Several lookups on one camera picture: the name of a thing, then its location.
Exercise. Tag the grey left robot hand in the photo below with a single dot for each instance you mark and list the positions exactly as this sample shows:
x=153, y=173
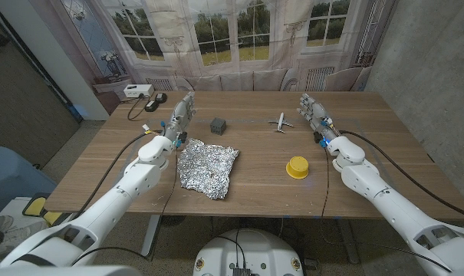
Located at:
x=180, y=120

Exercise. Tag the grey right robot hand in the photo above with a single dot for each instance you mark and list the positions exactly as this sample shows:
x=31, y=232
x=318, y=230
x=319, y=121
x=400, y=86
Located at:
x=318, y=115

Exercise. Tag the aluminum foil sheet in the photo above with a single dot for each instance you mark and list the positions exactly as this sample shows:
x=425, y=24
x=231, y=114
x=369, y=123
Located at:
x=206, y=168

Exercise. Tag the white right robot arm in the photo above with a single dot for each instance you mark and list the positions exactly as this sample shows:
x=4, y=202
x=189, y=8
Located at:
x=373, y=188

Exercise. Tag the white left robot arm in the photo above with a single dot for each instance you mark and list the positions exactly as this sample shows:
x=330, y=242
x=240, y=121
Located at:
x=135, y=184

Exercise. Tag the white toy aeroplane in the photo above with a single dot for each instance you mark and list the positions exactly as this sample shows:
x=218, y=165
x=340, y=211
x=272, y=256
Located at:
x=280, y=122

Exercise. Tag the yellow plastic lid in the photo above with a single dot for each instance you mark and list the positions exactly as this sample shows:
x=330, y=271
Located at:
x=297, y=167

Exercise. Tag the black power adapter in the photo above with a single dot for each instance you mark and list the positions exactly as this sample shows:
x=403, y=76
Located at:
x=160, y=97
x=151, y=106

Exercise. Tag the dark grey cube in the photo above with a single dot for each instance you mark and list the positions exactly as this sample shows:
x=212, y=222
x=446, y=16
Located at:
x=218, y=126

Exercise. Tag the white power strip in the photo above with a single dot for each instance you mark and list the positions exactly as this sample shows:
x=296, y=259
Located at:
x=138, y=91

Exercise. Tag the printed window backdrop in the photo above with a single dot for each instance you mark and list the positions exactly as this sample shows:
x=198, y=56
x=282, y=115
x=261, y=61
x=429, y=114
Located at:
x=235, y=38

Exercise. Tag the grey table leg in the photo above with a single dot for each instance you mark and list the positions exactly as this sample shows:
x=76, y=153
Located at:
x=348, y=241
x=151, y=234

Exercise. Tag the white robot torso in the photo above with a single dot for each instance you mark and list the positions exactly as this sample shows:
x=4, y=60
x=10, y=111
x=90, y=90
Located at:
x=249, y=253

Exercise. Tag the yellow and black floor object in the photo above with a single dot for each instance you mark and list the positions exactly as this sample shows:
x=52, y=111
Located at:
x=36, y=207

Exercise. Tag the blue chair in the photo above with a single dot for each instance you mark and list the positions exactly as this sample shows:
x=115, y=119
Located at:
x=13, y=176

